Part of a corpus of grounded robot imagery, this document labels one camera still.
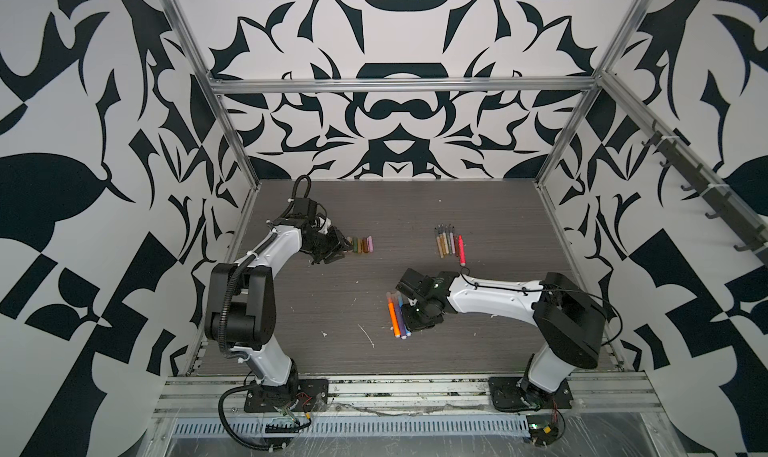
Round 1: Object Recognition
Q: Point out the blue marker pen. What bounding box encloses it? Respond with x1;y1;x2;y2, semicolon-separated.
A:
397;292;411;339

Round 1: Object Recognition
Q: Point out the brown marker pen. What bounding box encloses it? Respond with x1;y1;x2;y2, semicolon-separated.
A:
439;226;451;256

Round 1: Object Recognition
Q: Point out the gold ochre marker pen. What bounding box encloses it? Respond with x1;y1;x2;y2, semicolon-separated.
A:
434;226;445;259

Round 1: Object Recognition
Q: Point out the pink red marker pen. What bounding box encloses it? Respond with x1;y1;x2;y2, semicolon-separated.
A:
456;235;467;267

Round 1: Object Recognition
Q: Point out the olive tan marker pen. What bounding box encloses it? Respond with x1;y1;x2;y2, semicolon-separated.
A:
441;225;455;256

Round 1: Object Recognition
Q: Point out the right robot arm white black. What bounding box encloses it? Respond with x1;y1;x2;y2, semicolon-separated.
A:
396;267;607;396

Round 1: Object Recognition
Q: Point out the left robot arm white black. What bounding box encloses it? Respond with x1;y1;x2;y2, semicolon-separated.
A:
204;197;349;394

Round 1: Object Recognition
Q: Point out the purple marker pen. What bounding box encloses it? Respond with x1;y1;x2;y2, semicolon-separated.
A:
392;294;407;339

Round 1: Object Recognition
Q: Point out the orange marker pen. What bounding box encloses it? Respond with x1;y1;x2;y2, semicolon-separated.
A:
386;292;402;339

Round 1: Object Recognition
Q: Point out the circuit board with green light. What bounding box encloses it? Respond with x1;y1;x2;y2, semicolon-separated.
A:
526;414;567;448

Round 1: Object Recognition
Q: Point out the grey hook rack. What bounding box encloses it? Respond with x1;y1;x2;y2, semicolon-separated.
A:
642;121;767;263

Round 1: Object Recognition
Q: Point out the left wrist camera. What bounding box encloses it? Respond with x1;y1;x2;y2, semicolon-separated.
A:
318;218;332;235

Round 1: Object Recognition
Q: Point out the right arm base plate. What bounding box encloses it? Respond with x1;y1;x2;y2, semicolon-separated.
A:
488;377;572;413

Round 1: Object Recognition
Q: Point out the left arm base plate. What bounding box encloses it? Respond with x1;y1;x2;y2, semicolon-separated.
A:
244;378;329;413

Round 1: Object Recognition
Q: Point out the white slotted cable duct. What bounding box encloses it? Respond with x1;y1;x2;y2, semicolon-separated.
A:
170;414;530;439

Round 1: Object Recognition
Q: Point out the aluminium front rail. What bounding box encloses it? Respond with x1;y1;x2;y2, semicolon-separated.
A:
152;371;664;418

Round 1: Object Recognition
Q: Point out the aluminium frame crossbar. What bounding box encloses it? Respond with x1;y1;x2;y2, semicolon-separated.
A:
209;76;596;95

